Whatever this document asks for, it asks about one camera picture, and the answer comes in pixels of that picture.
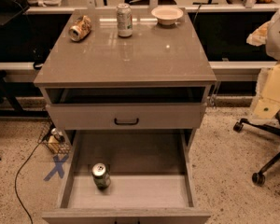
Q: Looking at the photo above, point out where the green soda can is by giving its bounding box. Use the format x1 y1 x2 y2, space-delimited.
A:
91 163 111 189

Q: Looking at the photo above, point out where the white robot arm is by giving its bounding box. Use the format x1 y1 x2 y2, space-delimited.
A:
246 8 280 61

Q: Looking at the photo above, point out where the grey drawer cabinet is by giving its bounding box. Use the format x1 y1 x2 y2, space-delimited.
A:
33 7 217 224

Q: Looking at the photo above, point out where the closed top drawer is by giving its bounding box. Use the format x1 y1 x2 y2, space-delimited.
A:
47 104 206 130

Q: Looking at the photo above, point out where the open middle drawer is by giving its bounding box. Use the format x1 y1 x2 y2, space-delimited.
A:
43 130 210 224

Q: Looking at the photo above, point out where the white green upright can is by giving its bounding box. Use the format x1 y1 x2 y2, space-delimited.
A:
116 3 133 37

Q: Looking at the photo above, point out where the orange can lying down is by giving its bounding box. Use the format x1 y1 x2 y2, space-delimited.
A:
68 15 91 42

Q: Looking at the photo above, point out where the white bowl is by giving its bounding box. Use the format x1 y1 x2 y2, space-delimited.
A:
151 7 184 25

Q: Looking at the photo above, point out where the blue tape cross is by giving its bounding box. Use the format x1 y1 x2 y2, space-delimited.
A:
44 154 69 181

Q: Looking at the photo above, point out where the black office chair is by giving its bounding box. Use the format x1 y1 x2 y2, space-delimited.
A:
232 100 280 187

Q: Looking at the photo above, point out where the black drawer handle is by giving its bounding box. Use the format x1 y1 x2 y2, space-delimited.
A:
114 118 139 126

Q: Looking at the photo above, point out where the wire basket with items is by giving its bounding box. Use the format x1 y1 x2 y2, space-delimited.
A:
37 122 71 154

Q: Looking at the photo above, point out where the black floor cable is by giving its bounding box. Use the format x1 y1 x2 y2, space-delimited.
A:
14 140 45 224

